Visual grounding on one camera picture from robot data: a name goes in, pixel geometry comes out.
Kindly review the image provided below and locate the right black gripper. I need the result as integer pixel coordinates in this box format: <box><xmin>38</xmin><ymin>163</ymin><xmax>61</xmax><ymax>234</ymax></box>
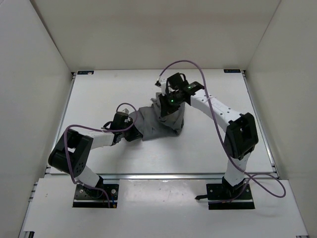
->
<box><xmin>159</xmin><ymin>91</ymin><xmax>182</xmax><ymax>118</ymax></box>

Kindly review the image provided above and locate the grey pleated skirt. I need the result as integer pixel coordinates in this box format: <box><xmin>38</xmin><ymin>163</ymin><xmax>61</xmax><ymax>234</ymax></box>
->
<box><xmin>129</xmin><ymin>92</ymin><xmax>185</xmax><ymax>141</ymax></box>

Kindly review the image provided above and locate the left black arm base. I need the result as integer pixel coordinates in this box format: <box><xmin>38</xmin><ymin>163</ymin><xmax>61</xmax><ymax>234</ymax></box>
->
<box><xmin>72</xmin><ymin>183</ymin><xmax>119</xmax><ymax>209</ymax></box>

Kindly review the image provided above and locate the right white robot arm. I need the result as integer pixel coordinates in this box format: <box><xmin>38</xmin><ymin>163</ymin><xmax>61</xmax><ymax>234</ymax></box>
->
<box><xmin>156</xmin><ymin>73</ymin><xmax>259</xmax><ymax>199</ymax></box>

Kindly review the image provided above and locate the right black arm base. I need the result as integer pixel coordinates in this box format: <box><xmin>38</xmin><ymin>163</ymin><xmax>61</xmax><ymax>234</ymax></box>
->
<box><xmin>195</xmin><ymin>178</ymin><xmax>255</xmax><ymax>210</ymax></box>

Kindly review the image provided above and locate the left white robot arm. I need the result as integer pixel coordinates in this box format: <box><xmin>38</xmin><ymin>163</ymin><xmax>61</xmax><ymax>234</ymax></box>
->
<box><xmin>48</xmin><ymin>111</ymin><xmax>143</xmax><ymax>197</ymax></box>

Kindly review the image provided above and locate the right corner label sticker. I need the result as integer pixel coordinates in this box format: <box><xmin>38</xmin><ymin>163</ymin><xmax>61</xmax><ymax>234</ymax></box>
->
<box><xmin>223</xmin><ymin>69</ymin><xmax>241</xmax><ymax>73</ymax></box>

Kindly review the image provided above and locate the corner label sticker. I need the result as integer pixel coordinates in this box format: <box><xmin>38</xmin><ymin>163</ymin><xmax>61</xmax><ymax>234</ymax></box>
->
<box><xmin>223</xmin><ymin>69</ymin><xmax>241</xmax><ymax>73</ymax></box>
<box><xmin>77</xmin><ymin>70</ymin><xmax>94</xmax><ymax>75</ymax></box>

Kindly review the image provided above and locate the left corner label sticker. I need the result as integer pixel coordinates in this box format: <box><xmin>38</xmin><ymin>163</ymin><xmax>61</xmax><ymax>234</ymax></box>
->
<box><xmin>77</xmin><ymin>70</ymin><xmax>94</xmax><ymax>75</ymax></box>

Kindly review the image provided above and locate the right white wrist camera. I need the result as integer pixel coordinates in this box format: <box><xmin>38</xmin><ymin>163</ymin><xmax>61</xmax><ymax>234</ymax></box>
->
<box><xmin>155</xmin><ymin>77</ymin><xmax>169</xmax><ymax>96</ymax></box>

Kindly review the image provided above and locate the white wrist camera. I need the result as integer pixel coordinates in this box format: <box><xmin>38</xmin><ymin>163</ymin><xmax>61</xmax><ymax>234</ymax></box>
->
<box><xmin>123</xmin><ymin>108</ymin><xmax>130</xmax><ymax>114</ymax></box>
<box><xmin>155</xmin><ymin>77</ymin><xmax>169</xmax><ymax>96</ymax></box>

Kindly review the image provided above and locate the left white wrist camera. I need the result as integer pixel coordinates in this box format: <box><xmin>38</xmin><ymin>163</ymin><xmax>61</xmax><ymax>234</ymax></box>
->
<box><xmin>123</xmin><ymin>108</ymin><xmax>130</xmax><ymax>114</ymax></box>

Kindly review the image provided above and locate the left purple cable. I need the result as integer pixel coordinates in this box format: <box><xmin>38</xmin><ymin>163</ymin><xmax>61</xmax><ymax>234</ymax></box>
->
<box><xmin>63</xmin><ymin>103</ymin><xmax>137</xmax><ymax>208</ymax></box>

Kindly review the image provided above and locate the purple cable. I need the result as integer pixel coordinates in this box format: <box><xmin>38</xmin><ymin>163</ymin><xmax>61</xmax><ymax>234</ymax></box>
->
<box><xmin>63</xmin><ymin>103</ymin><xmax>137</xmax><ymax>208</ymax></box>
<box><xmin>158</xmin><ymin>60</ymin><xmax>286</xmax><ymax>199</ymax></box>

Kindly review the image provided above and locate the aluminium table front rail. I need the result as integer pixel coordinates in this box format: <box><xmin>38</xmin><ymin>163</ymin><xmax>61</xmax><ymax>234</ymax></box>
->
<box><xmin>101</xmin><ymin>173</ymin><xmax>224</xmax><ymax>180</ymax></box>

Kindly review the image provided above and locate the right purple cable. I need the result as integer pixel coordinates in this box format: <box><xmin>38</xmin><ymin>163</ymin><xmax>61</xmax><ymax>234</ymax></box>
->
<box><xmin>158</xmin><ymin>60</ymin><xmax>286</xmax><ymax>199</ymax></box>

